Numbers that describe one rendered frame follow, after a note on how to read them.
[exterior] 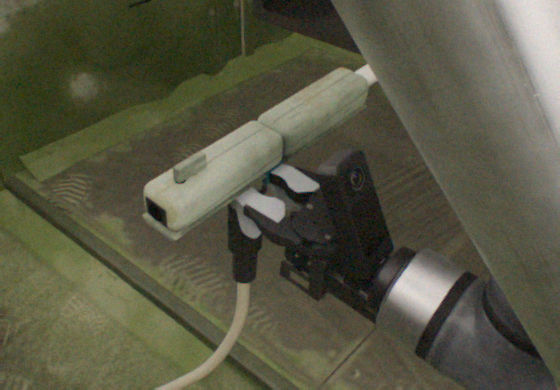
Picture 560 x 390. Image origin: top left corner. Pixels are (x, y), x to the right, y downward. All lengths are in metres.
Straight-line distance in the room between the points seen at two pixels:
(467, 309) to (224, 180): 0.24
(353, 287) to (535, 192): 0.42
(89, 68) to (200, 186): 1.04
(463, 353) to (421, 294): 0.06
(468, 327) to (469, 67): 0.38
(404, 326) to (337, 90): 0.28
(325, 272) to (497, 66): 0.44
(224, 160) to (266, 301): 0.58
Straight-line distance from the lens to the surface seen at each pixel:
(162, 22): 1.66
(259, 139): 0.60
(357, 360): 1.05
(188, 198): 0.54
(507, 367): 0.52
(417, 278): 0.54
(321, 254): 0.57
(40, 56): 1.48
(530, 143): 0.19
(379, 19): 0.18
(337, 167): 0.52
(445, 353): 0.54
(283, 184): 0.63
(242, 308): 0.79
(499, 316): 0.51
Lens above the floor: 0.88
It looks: 37 degrees down
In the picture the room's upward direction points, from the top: straight up
